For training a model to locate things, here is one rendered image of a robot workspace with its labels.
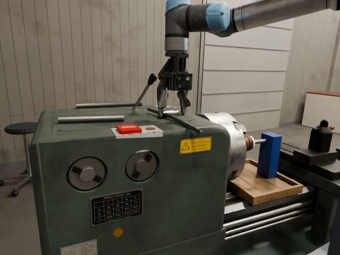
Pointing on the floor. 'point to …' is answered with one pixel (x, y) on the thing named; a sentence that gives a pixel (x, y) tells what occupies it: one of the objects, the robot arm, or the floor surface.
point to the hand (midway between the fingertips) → (171, 113)
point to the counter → (322, 109)
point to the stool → (29, 127)
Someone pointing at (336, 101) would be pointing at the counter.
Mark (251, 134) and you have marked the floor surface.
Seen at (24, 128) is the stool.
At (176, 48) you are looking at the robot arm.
